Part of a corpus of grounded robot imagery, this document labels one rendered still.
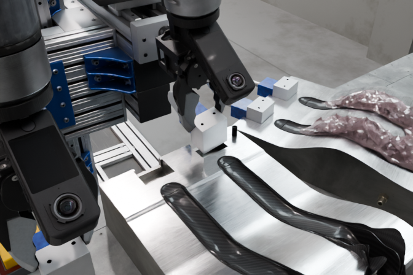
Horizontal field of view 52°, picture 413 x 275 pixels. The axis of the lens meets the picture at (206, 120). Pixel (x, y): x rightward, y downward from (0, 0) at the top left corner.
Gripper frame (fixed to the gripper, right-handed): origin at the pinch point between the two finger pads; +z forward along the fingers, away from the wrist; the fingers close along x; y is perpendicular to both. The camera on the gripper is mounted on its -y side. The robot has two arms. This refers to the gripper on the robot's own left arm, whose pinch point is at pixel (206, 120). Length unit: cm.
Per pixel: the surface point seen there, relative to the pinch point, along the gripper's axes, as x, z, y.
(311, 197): -4.7, 3.8, -19.4
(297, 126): -19.6, 11.8, -3.1
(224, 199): 5.7, 3.5, -11.9
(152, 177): 11.0, 6.7, 0.4
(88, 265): 26.4, -5.1, -14.0
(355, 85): -50, 22, 4
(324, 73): -162, 133, 92
